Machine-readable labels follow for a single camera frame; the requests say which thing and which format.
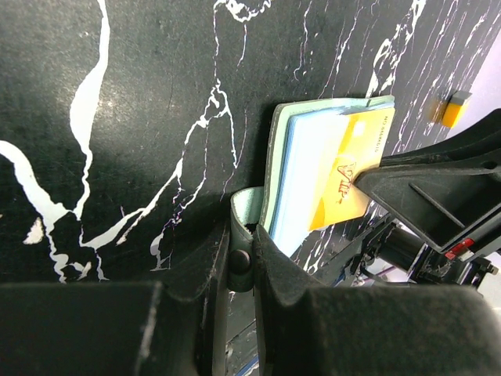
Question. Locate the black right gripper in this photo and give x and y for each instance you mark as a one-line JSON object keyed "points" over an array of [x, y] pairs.
{"points": [[449, 195]]}

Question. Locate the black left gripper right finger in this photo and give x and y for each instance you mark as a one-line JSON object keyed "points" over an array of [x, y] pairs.
{"points": [[307, 328]]}

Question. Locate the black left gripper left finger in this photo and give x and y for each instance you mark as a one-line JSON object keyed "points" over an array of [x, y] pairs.
{"points": [[174, 324]]}

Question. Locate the orange VIP credit card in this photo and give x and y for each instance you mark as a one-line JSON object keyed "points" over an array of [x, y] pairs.
{"points": [[361, 149]]}

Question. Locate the mint green card holder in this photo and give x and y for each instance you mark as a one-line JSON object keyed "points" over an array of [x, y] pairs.
{"points": [[302, 140]]}

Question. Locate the yellow grey small block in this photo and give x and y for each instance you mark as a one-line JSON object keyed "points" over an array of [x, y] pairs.
{"points": [[448, 112]]}

